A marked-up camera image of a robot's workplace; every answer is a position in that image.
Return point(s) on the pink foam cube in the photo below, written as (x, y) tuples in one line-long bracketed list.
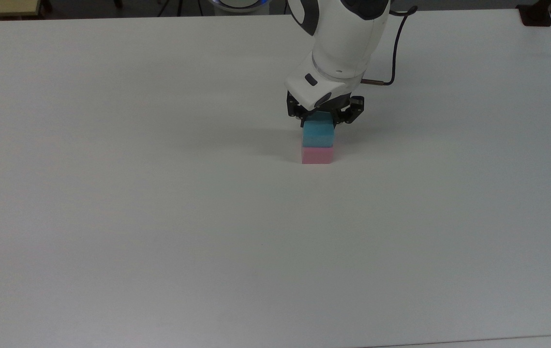
[(317, 155)]

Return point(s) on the black tripod legs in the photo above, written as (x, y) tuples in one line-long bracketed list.
[(179, 7)]

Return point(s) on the yellow wooden board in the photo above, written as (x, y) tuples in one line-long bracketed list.
[(2, 7)]

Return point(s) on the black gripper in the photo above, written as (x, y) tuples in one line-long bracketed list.
[(339, 104)]

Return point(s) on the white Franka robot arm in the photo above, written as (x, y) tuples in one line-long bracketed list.
[(343, 43)]

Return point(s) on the blue foam cube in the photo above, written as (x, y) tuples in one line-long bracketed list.
[(319, 133)]

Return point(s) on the dark brown stand base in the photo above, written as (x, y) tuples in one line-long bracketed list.
[(536, 13)]

